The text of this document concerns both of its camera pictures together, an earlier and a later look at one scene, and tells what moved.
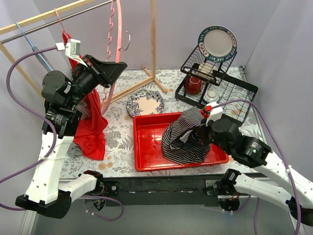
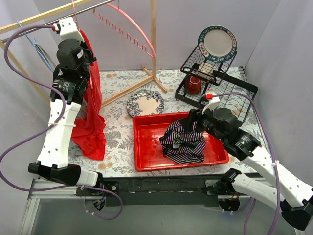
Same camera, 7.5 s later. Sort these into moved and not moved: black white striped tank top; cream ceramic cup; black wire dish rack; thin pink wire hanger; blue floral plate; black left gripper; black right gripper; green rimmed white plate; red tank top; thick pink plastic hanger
Moved: thin pink wire hanger; red tank top; thick pink plastic hanger; black left gripper; black right gripper; black white striped tank top
Not moved: black wire dish rack; green rimmed white plate; blue floral plate; cream ceramic cup
